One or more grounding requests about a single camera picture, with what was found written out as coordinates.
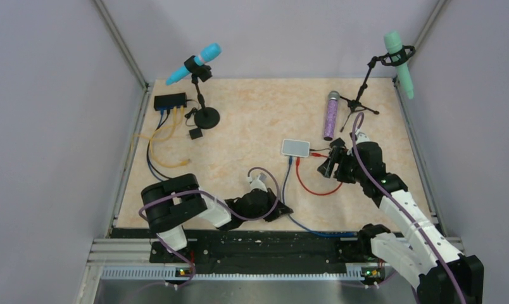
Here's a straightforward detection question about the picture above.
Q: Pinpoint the black network switch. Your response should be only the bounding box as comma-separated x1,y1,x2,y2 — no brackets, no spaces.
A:
153,92,187,111

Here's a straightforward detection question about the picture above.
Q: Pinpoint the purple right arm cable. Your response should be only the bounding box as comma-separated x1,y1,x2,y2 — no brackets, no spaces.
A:
349,111,467,304

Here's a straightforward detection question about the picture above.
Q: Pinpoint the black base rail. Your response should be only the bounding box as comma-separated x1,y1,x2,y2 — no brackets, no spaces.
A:
149,227,400,277

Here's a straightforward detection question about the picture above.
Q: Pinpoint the small black adapter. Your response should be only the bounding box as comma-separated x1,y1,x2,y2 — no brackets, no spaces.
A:
189,128,203,140

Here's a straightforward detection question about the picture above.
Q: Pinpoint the black round-base mic stand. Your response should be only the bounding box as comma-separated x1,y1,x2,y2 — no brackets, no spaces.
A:
191,76,220,130

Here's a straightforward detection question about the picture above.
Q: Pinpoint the black tripod mic stand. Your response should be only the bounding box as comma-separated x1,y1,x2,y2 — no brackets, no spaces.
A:
339,45,417,133

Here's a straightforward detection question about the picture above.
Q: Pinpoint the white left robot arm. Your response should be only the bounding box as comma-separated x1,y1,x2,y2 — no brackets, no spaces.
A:
139,173,294,262

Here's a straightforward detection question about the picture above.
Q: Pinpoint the yellow ethernet cable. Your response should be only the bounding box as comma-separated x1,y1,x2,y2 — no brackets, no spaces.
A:
130,106,192,170

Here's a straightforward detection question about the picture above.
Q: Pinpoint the mint green microphone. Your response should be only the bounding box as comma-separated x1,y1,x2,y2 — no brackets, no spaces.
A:
384,30,416,99

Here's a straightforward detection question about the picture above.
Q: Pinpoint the white network switch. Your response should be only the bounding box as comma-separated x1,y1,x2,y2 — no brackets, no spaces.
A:
281,139,310,158

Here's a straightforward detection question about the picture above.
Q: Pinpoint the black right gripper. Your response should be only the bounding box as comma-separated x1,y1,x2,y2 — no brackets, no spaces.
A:
318,146,367,184

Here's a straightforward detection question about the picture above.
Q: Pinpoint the purple glitter microphone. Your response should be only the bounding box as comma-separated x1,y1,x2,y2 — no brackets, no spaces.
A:
323,91,340,141

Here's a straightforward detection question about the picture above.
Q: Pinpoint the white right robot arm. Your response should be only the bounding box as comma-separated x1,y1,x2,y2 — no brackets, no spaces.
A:
317,138,484,303

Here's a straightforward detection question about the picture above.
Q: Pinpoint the red ethernet cable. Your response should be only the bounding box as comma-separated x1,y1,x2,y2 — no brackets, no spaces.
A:
295,153,343,197

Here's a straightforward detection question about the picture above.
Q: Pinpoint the cyan microphone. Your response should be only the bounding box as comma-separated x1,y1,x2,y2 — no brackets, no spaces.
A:
165,43,222,86

